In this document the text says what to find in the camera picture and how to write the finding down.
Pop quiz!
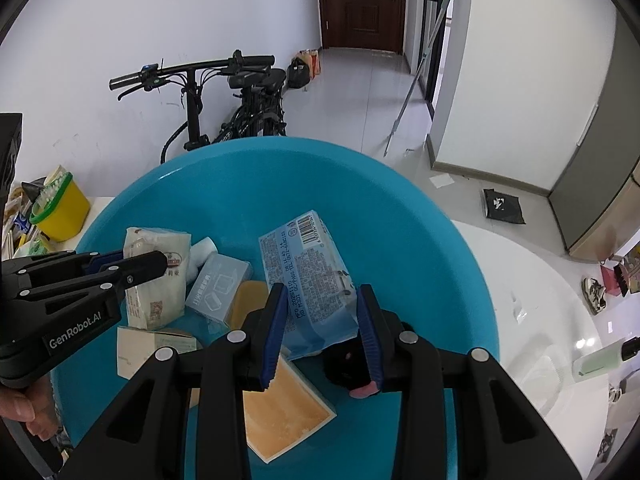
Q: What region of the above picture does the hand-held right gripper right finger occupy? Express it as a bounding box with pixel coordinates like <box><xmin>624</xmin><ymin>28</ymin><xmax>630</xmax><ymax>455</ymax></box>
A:
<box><xmin>356</xmin><ymin>284</ymin><xmax>583</xmax><ymax>480</ymax></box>

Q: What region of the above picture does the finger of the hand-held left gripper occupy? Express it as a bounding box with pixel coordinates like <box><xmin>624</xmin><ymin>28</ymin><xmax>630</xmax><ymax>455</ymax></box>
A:
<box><xmin>2</xmin><ymin>250</ymin><xmax>123</xmax><ymax>286</ymax></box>
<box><xmin>0</xmin><ymin>251</ymin><xmax>169</xmax><ymax>341</ymax></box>

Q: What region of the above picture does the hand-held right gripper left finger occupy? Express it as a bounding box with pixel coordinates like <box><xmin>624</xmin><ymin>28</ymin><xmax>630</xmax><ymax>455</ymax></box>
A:
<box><xmin>57</xmin><ymin>282</ymin><xmax>288</xmax><ymax>480</ymax></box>

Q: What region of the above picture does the blue tissue packet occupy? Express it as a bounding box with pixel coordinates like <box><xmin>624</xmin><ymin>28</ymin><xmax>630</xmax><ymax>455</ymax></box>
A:
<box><xmin>258</xmin><ymin>210</ymin><xmax>361</xmax><ymax>361</ymax></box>

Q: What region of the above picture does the blue plastic basin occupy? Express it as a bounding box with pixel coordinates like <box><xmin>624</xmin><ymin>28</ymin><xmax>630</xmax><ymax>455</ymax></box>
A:
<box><xmin>52</xmin><ymin>136</ymin><xmax>500</xmax><ymax>480</ymax></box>

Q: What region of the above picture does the yellow plastic container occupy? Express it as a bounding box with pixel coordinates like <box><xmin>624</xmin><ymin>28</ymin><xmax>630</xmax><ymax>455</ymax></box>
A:
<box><xmin>29</xmin><ymin>165</ymin><xmax>92</xmax><ymax>243</ymax></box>

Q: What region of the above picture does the person's left hand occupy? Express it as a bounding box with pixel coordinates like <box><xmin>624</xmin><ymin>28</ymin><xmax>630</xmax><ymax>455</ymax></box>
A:
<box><xmin>0</xmin><ymin>377</ymin><xmax>58</xmax><ymax>443</ymax></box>

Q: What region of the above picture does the beige printed packet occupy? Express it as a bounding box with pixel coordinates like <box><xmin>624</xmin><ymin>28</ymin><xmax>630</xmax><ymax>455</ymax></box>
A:
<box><xmin>123</xmin><ymin>226</ymin><xmax>192</xmax><ymax>331</ymax></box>

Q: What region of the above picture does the black fuzzy toy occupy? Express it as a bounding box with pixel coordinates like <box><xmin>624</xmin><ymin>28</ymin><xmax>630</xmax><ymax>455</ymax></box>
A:
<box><xmin>322</xmin><ymin>340</ymin><xmax>381</xmax><ymax>401</ymax></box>

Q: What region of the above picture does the white paper roll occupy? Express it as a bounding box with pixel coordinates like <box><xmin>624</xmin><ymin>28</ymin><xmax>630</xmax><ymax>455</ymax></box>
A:
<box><xmin>187</xmin><ymin>236</ymin><xmax>218</xmax><ymax>281</ymax></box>

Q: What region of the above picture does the green tissue packet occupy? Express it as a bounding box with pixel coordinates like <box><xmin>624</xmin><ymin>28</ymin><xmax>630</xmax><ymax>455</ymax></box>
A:
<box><xmin>14</xmin><ymin>237</ymin><xmax>53</xmax><ymax>260</ymax></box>

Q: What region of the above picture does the pale blue box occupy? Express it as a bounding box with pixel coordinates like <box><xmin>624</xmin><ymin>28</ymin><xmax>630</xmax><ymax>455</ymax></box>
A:
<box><xmin>185</xmin><ymin>252</ymin><xmax>253</xmax><ymax>323</ymax></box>

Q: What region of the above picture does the large orange faced box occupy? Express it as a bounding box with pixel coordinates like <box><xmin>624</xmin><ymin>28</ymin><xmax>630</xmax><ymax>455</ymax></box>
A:
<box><xmin>242</xmin><ymin>355</ymin><xmax>337</xmax><ymax>463</ymax></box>

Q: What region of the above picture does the cream cardboard box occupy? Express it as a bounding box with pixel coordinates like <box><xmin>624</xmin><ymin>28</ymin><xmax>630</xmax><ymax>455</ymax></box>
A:
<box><xmin>116</xmin><ymin>326</ymin><xmax>203</xmax><ymax>381</ymax></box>

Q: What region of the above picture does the clear plastic tray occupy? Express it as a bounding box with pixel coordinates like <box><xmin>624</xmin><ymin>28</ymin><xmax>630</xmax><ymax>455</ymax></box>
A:
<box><xmin>520</xmin><ymin>332</ymin><xmax>571</xmax><ymax>403</ymax></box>

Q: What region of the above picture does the black bicycle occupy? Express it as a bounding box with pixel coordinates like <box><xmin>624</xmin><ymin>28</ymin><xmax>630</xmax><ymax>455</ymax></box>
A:
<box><xmin>109</xmin><ymin>50</ymin><xmax>290</xmax><ymax>166</ymax></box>

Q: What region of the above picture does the black plastic mailer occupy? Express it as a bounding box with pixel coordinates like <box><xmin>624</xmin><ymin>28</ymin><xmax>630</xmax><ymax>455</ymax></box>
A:
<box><xmin>481</xmin><ymin>187</ymin><xmax>527</xmax><ymax>225</ymax></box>

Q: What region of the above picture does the beige sneaker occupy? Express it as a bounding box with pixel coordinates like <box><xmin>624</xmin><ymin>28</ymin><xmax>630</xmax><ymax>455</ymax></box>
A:
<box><xmin>581</xmin><ymin>277</ymin><xmax>608</xmax><ymax>316</ymax></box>

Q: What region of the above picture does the green lotion bottle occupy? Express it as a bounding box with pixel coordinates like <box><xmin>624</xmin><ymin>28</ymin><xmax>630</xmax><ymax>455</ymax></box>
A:
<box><xmin>572</xmin><ymin>337</ymin><xmax>640</xmax><ymax>383</ymax></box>

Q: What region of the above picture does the black bag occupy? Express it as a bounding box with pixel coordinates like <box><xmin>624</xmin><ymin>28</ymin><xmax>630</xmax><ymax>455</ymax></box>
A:
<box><xmin>286</xmin><ymin>57</ymin><xmax>313</xmax><ymax>90</ymax></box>

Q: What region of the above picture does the red box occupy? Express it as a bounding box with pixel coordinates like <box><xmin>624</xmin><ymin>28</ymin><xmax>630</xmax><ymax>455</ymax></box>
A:
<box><xmin>600</xmin><ymin>242</ymin><xmax>640</xmax><ymax>296</ymax></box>

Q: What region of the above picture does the orange paper bag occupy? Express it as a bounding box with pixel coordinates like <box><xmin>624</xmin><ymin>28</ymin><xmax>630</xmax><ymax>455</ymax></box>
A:
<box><xmin>298</xmin><ymin>48</ymin><xmax>322</xmax><ymax>80</ymax></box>

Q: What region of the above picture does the metal mop pole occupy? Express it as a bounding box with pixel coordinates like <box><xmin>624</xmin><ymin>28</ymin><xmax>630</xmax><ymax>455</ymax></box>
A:
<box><xmin>382</xmin><ymin>0</ymin><xmax>463</xmax><ymax>158</ymax></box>

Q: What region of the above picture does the grey gold refrigerator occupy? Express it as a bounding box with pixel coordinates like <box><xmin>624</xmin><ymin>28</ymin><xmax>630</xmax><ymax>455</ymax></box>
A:
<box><xmin>547</xmin><ymin>10</ymin><xmax>640</xmax><ymax>261</ymax></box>

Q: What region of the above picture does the black framed glass door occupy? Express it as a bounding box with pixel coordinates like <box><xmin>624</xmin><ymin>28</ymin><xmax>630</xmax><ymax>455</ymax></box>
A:
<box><xmin>420</xmin><ymin>0</ymin><xmax>453</xmax><ymax>106</ymax></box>

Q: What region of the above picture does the dark brown door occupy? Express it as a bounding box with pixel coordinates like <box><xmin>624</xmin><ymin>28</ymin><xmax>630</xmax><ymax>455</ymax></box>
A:
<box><xmin>318</xmin><ymin>0</ymin><xmax>407</xmax><ymax>55</ymax></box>

